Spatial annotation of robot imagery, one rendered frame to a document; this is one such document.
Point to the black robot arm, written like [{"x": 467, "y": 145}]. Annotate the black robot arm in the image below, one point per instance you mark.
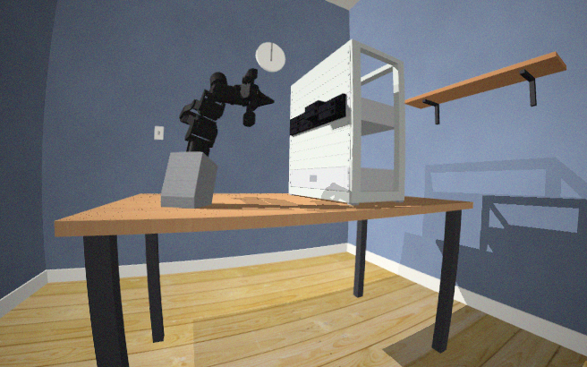
[{"x": 202, "y": 126}]

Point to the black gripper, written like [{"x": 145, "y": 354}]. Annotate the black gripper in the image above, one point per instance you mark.
[{"x": 249, "y": 116}]

